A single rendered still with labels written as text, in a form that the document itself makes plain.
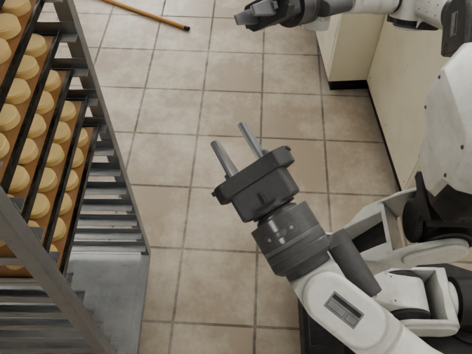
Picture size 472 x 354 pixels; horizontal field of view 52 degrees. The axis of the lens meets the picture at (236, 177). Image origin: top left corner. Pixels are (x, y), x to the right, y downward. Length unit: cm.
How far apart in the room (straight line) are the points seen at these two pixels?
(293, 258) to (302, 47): 222
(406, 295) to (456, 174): 75
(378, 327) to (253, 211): 21
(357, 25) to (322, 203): 79
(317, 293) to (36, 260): 46
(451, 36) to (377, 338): 64
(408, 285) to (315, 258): 98
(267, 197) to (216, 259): 131
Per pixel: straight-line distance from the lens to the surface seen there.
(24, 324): 132
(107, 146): 130
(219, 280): 191
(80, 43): 107
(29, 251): 83
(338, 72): 244
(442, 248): 116
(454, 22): 106
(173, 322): 186
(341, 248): 66
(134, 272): 179
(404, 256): 117
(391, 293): 154
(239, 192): 66
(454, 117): 89
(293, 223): 63
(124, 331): 172
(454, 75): 93
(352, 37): 232
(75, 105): 116
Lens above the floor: 174
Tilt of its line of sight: 54 degrees down
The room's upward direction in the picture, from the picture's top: straight up
